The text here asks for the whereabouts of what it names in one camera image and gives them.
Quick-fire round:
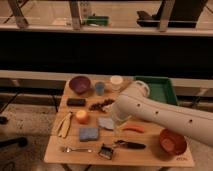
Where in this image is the grey towel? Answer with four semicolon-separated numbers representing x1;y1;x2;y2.
98;117;114;130

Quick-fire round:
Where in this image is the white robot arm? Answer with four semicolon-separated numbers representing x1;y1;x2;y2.
110;80;213;147

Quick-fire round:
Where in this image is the blue plastic cup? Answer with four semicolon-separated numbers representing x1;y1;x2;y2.
95;82;105;96

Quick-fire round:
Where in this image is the white plastic cup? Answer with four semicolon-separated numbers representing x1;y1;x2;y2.
110;75;123;91

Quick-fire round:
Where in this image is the bunch of red grapes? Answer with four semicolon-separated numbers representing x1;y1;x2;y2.
89;99;114;112

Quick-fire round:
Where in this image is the purple bowl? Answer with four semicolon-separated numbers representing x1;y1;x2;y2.
69;76;91;94

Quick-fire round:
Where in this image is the black rectangular block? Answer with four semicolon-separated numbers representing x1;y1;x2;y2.
67;98;86;106

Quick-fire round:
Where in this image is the orange apple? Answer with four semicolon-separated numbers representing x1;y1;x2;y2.
76;110;89;124

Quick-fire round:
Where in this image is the orange carrot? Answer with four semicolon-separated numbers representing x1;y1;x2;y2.
122;125;144;133

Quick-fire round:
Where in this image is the blue sponge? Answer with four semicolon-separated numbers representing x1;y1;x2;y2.
79;128;99;142

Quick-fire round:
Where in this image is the green plastic tray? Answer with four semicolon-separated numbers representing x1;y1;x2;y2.
134;76;178;105

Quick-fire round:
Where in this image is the banana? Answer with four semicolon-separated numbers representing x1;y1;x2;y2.
56;112;73;138

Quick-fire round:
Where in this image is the black binder clip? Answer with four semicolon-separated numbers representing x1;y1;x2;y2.
98;144;114;160

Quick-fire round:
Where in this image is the green box on shelf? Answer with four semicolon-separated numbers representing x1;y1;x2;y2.
83;15;109;26

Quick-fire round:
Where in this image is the metal spoon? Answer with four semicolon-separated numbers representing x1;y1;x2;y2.
60;147;93;153

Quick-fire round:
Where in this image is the orange bowl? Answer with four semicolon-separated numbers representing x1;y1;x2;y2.
159;129;187;156

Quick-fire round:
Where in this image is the black office chair base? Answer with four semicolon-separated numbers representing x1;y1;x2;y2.
0;116;28;148

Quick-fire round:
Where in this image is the black object on shelf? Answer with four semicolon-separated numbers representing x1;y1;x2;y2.
137;0;208;28

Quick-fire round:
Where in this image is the black handled peeler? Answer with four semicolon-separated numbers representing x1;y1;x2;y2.
114;140;146;149

